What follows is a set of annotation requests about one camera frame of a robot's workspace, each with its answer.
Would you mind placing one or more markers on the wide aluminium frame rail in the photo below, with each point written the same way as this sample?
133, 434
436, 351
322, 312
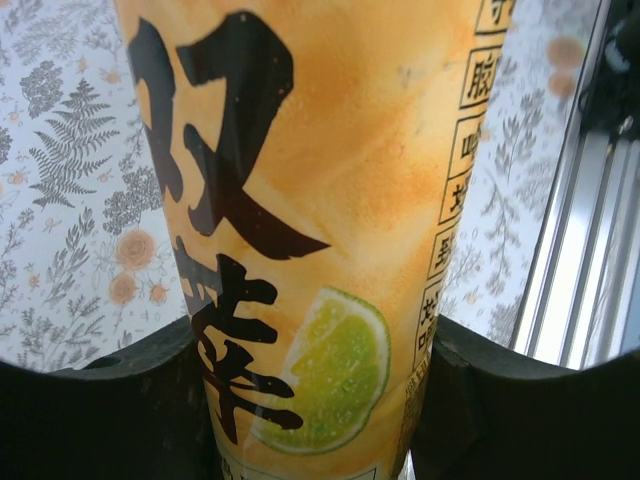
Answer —
590, 225

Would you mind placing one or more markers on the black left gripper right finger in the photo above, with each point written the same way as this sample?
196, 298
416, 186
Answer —
525, 425

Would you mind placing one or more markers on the orange tea bottle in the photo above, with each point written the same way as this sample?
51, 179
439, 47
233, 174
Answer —
350, 175

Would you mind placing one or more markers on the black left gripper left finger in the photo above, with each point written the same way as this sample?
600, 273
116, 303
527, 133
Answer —
100, 425

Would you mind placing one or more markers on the floral patterned table cloth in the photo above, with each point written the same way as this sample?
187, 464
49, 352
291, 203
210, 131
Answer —
60, 150

